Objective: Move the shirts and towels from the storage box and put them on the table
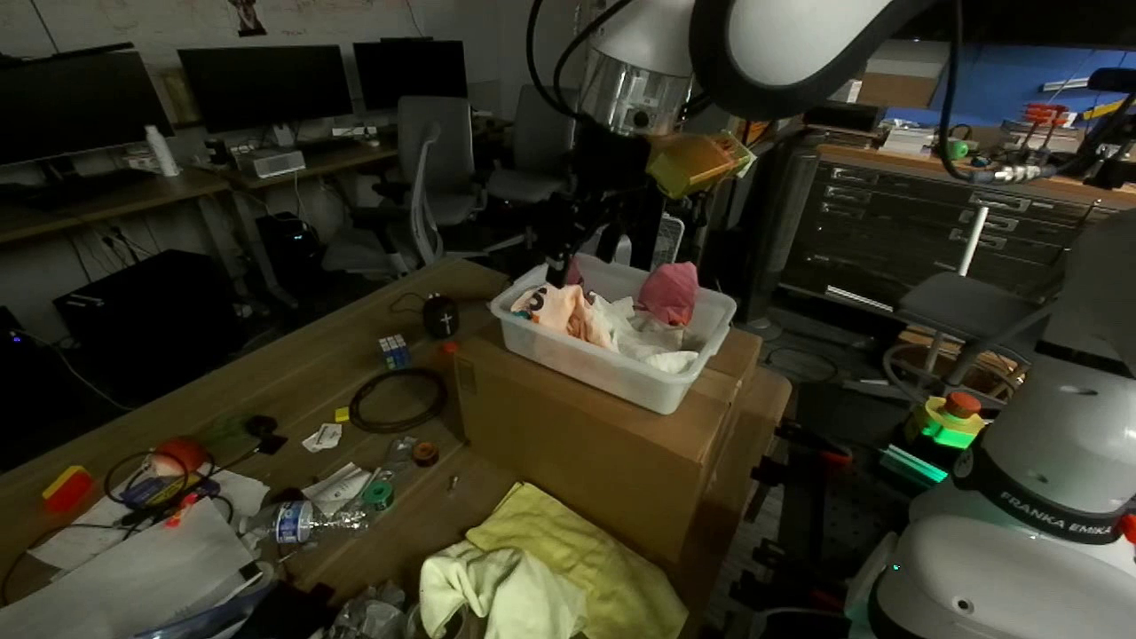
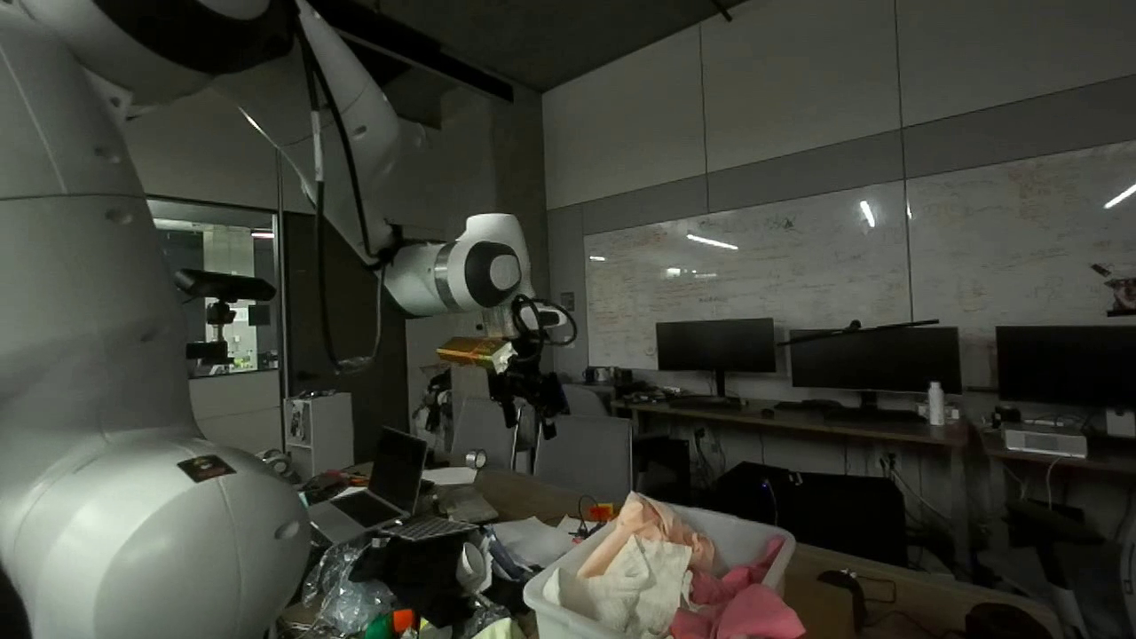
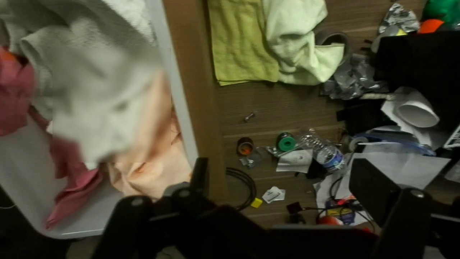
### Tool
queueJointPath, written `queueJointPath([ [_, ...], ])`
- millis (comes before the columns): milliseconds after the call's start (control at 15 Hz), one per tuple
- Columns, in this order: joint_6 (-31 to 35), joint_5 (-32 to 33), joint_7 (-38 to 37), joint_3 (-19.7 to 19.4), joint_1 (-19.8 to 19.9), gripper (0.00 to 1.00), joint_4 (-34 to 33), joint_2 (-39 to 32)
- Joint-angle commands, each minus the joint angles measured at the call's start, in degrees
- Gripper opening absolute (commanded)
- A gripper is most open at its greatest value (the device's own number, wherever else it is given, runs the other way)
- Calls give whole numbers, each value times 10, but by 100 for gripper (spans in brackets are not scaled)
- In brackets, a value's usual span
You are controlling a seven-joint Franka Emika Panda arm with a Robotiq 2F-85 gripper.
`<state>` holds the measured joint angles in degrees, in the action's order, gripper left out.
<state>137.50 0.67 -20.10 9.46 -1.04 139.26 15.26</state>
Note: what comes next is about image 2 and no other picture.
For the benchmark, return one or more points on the open grey laptop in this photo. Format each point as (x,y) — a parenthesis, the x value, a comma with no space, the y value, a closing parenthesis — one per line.
(396,465)

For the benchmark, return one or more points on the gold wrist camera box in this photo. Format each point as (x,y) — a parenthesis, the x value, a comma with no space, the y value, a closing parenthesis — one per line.
(473,347)

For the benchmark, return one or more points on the light grey upright panel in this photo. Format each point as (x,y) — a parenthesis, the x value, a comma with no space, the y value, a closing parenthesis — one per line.
(591,446)

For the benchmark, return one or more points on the small orange round object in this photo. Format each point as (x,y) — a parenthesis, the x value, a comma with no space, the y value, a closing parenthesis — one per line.
(404,618)

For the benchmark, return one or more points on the crumpled clear plastic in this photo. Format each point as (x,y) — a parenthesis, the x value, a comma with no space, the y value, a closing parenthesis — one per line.
(339,589)

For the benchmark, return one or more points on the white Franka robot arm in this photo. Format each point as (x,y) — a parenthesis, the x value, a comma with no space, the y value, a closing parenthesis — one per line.
(92,357)

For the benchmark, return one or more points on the small green object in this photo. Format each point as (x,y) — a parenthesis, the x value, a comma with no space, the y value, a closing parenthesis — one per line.
(376,623)

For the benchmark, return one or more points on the translucent white plastic storage box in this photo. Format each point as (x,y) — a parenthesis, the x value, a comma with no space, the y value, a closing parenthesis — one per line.
(554,608)

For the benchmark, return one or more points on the tiny orange object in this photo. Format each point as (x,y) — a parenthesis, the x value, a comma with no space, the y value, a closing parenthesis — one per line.
(601,513)

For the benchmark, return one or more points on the white cloth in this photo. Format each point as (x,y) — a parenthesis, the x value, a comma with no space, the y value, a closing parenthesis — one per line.
(641,588)

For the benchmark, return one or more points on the white cabinet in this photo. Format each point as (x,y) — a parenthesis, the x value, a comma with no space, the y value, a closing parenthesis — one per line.
(321,430)

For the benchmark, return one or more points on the pink cloth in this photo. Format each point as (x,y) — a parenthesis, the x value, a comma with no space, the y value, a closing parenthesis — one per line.
(740,604)

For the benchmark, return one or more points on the black camera on stand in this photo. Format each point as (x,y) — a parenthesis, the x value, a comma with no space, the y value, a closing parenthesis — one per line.
(227,286)

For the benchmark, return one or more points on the peach cloth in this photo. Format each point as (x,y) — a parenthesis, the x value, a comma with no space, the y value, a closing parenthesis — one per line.
(642,534)

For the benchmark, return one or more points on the black computer monitor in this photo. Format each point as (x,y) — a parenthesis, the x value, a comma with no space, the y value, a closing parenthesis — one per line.
(714,344)
(1066,362)
(875,357)

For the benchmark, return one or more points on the black background stand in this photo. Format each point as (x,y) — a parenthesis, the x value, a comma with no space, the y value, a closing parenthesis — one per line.
(434,408)

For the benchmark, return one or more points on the long wooden wall desk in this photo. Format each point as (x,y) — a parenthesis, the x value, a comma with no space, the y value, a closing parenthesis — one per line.
(827,428)

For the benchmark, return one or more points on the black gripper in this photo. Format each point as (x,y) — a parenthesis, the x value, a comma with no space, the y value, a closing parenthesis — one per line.
(525,378)

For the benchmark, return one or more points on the white desk device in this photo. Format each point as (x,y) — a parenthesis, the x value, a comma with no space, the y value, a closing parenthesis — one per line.
(1044,441)

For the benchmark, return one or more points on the white spray bottle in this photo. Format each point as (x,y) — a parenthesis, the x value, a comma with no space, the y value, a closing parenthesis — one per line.
(934,404)

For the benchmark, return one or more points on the black box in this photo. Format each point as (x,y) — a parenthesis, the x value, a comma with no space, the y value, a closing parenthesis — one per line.
(426,570)

